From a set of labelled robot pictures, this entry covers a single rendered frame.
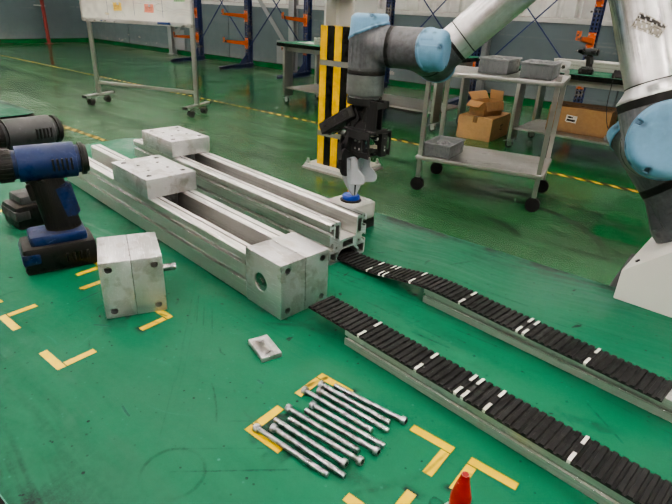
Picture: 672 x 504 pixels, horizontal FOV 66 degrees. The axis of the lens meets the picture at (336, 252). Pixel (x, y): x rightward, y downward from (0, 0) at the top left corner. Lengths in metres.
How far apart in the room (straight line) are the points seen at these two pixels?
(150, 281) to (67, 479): 0.33
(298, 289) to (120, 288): 0.27
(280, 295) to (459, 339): 0.28
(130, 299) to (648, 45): 0.88
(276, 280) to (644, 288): 0.63
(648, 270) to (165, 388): 0.79
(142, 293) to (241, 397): 0.26
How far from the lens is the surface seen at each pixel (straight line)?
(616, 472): 0.64
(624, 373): 0.79
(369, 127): 1.07
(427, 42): 1.02
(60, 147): 1.00
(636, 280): 1.04
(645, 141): 0.93
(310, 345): 0.77
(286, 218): 1.06
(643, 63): 0.97
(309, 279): 0.83
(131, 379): 0.74
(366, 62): 1.06
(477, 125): 5.90
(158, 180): 1.11
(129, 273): 0.84
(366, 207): 1.15
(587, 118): 5.62
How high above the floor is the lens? 1.23
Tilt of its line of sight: 25 degrees down
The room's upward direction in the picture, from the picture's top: 3 degrees clockwise
